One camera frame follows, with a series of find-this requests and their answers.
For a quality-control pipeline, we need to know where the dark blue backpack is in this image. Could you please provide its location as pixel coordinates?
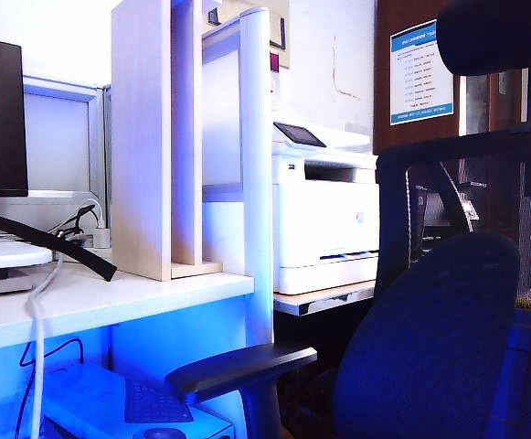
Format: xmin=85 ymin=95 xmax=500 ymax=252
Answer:
xmin=0 ymin=202 xmax=119 ymax=283

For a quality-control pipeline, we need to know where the black chair armrest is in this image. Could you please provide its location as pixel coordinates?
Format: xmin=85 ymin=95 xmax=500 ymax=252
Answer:
xmin=165 ymin=343 xmax=319 ymax=439

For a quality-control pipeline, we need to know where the light wooden desk shelf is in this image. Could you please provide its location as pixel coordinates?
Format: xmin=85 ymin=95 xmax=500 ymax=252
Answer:
xmin=111 ymin=0 xmax=224 ymax=282

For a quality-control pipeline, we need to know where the frosted desk partition panel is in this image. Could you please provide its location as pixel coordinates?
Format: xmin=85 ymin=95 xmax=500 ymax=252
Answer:
xmin=21 ymin=75 xmax=112 ymax=198

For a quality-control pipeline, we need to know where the black office chair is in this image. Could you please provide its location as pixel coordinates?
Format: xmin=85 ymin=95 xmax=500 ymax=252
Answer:
xmin=374 ymin=63 xmax=531 ymax=439

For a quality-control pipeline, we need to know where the dark chair headrest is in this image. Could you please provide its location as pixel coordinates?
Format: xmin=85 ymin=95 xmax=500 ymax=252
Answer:
xmin=436 ymin=0 xmax=531 ymax=77

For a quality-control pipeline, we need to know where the white office printer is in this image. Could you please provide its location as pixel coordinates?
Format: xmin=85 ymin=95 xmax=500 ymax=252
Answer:
xmin=271 ymin=121 xmax=381 ymax=296

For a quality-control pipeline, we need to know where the wooden printer table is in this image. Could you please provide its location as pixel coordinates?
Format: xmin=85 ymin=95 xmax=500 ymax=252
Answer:
xmin=273 ymin=279 xmax=378 ymax=318

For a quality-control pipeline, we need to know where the dark brown door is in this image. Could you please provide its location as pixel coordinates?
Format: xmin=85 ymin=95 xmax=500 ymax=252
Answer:
xmin=373 ymin=0 xmax=462 ymax=155

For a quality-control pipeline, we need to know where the grey computer keyboard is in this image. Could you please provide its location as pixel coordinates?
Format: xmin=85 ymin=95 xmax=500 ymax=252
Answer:
xmin=123 ymin=380 xmax=196 ymax=424

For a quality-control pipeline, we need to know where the dark computer mouse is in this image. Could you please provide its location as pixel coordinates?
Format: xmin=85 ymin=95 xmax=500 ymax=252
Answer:
xmin=143 ymin=427 xmax=186 ymax=439

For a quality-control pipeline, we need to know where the white keyboard tray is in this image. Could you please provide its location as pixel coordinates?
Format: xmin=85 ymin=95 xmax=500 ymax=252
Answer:
xmin=40 ymin=360 xmax=237 ymax=439

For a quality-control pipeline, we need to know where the white monitor stand base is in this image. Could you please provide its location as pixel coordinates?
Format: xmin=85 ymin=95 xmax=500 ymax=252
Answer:
xmin=0 ymin=240 xmax=54 ymax=272

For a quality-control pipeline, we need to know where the white partition with round post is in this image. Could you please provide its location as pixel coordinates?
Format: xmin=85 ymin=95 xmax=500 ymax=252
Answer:
xmin=200 ymin=7 xmax=275 ymax=347

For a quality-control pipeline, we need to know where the black desk cable bundle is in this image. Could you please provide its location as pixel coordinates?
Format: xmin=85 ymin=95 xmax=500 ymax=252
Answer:
xmin=48 ymin=204 xmax=98 ymax=246

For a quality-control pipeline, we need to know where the dark framed wall picture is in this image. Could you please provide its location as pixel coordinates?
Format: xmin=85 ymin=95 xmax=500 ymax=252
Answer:
xmin=269 ymin=16 xmax=287 ymax=51

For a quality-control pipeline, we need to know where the blue and white wall poster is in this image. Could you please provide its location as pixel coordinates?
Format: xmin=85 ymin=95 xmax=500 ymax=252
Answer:
xmin=388 ymin=19 xmax=455 ymax=127

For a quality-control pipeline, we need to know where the thick white cable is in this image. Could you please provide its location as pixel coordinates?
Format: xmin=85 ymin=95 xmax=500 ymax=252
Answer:
xmin=27 ymin=257 xmax=64 ymax=439

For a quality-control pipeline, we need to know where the thin black hanging cable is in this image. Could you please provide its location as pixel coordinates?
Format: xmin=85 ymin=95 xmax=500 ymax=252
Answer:
xmin=15 ymin=337 xmax=85 ymax=439

